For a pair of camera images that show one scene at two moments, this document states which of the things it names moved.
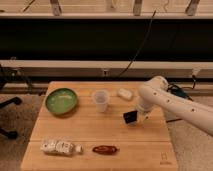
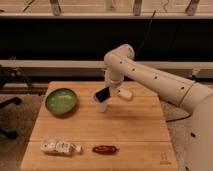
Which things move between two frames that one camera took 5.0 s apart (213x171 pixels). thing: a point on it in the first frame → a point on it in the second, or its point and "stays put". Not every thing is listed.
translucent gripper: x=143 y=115 → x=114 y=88
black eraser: x=130 y=116 → x=103 y=94
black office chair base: x=15 y=100 stays put
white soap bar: x=125 y=94 stays put
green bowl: x=61 y=101 stays put
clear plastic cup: x=101 y=97 stays put
